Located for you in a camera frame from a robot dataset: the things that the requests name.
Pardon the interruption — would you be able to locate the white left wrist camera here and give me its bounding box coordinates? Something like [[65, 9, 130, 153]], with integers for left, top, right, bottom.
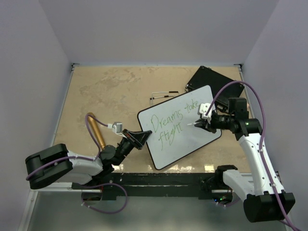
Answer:
[[107, 122, 123, 134]]

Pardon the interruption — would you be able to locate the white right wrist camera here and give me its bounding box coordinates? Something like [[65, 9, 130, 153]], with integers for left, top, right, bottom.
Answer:
[[198, 103, 215, 121]]

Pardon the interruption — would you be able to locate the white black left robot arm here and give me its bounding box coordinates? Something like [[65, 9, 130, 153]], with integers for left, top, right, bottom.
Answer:
[[25, 129, 152, 190]]

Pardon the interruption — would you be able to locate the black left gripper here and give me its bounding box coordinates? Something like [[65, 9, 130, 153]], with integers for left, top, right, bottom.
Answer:
[[115, 129, 152, 166]]

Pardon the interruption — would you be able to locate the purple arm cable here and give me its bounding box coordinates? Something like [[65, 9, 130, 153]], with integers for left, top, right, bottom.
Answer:
[[205, 80, 304, 231], [25, 114, 129, 214]]

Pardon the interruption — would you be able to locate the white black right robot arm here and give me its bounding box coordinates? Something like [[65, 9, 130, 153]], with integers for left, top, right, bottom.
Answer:
[[194, 98, 295, 223]]

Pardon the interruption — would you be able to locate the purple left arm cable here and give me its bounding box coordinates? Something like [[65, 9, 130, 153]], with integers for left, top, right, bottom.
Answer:
[[25, 114, 129, 214]]

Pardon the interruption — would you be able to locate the gold toy microphone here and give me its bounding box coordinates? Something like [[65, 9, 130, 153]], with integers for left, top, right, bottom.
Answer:
[[85, 112, 106, 151]]

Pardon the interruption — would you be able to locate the black wire whiteboard stand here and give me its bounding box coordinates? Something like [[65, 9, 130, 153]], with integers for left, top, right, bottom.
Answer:
[[149, 90, 180, 106]]

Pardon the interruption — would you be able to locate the black ribbed board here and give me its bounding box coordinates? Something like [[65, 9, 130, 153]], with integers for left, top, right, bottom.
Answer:
[[185, 66, 244, 113]]

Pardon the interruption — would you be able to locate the white whiteboard black frame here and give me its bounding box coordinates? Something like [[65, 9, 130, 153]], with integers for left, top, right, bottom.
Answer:
[[137, 85, 221, 170]]

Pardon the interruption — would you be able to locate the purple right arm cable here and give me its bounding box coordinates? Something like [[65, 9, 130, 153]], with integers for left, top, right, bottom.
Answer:
[[205, 80, 304, 231]]

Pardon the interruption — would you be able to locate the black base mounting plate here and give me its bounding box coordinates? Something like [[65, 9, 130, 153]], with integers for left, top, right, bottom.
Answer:
[[71, 171, 244, 201]]

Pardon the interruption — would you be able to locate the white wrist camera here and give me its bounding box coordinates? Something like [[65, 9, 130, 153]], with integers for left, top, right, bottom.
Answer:
[[107, 122, 123, 134], [198, 103, 215, 121]]

